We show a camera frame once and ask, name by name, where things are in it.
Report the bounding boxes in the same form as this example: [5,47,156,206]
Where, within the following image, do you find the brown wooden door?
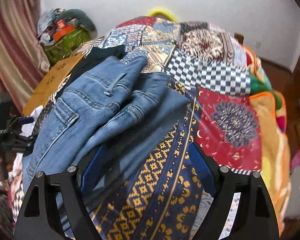
[283,55,300,158]

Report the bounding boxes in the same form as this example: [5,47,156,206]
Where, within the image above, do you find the orange box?
[53,20,75,42]

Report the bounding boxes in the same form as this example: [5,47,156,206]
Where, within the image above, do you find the black folded garment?
[63,44,126,88]

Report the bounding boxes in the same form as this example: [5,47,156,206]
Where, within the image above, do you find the blue denim jeans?
[21,55,191,238]

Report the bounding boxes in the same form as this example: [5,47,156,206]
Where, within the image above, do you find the red striped curtain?
[0,0,50,113]

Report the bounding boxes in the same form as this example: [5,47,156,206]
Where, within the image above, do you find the yellow round object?
[146,7,179,22]

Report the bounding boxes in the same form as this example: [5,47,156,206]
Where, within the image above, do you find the patchwork patterned bedspread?
[9,16,263,240]

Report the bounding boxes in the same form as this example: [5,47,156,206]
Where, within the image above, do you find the green patterned storage bag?
[44,27,90,66]

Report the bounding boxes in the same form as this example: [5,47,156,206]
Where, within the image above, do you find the white cloth under board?
[20,104,44,138]

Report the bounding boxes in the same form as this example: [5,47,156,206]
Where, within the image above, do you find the colourful orange fleece blanket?
[242,46,291,234]

